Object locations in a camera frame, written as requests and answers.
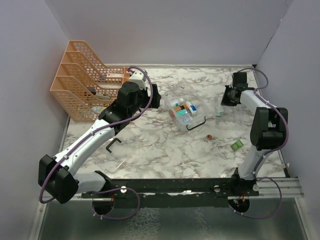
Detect stapler in organizer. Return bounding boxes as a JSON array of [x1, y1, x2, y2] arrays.
[[87, 91, 111, 100]]

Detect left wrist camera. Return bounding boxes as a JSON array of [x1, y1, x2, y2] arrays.
[[127, 69, 147, 90]]

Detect tube package in organizer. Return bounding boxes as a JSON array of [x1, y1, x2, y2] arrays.
[[91, 106, 105, 114]]

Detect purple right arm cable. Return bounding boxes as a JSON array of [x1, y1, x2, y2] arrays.
[[234, 68, 291, 220]]

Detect blue white tube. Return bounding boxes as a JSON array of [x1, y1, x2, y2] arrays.
[[185, 101, 197, 115]]

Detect clear teal pad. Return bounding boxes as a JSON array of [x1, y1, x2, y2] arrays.
[[214, 97, 224, 117]]

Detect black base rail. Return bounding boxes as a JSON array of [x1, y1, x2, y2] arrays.
[[81, 174, 259, 209]]

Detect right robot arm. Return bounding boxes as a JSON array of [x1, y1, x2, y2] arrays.
[[220, 67, 289, 196]]

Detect clear medicine kit box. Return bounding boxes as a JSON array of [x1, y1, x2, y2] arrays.
[[163, 84, 237, 133]]

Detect brown syrup bottle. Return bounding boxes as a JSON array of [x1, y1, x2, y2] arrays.
[[174, 104, 186, 112]]

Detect blue white gauze packet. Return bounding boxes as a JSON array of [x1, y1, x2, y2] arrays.
[[179, 114, 193, 129]]

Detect small green box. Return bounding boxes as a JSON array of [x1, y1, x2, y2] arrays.
[[230, 140, 244, 151]]

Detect orange plastic file organizer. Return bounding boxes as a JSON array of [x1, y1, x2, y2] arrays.
[[50, 40, 130, 122]]

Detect red white box in organizer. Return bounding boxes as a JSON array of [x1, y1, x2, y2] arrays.
[[106, 73, 124, 78]]

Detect white plastic bottle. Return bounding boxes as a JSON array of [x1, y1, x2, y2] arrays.
[[170, 98, 184, 108]]

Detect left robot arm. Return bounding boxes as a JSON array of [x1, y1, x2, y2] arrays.
[[38, 81, 161, 204]]

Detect teal bandage packet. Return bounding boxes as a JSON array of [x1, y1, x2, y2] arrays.
[[176, 109, 188, 117]]

